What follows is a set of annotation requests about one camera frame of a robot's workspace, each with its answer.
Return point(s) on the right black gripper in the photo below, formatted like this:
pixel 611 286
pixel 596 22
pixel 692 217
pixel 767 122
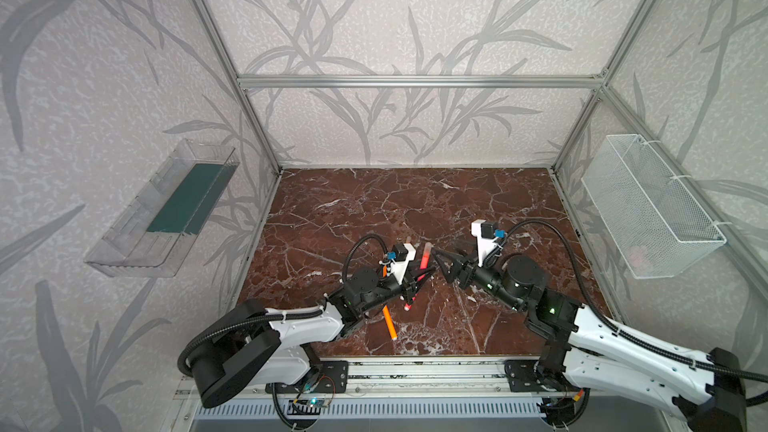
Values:
pixel 462 270

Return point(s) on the pink marker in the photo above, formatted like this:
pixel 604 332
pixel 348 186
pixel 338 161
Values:
pixel 425 259
pixel 411 290

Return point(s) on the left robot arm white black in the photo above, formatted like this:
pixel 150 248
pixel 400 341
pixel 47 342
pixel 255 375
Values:
pixel 252 343

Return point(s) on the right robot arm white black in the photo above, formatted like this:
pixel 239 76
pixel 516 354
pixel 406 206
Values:
pixel 586 350

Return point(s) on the orange marker lower diagonal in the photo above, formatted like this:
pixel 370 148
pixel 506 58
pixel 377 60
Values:
pixel 389 323

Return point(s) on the green circuit board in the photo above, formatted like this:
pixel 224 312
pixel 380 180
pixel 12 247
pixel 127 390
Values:
pixel 311 405

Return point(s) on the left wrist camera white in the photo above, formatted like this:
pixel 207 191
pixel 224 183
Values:
pixel 399 259

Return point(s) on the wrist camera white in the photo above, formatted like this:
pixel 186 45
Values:
pixel 399 259
pixel 489 240

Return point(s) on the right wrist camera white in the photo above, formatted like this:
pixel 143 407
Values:
pixel 489 240

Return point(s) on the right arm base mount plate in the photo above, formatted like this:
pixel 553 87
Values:
pixel 522 376

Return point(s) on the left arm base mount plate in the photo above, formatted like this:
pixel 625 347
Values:
pixel 325 377

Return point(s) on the aluminium front rail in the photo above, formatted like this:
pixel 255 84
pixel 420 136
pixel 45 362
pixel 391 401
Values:
pixel 454 376

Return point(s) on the white wire mesh basket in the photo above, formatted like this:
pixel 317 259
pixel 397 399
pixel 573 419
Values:
pixel 658 226

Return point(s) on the clear plastic wall tray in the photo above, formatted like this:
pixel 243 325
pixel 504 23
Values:
pixel 155 233

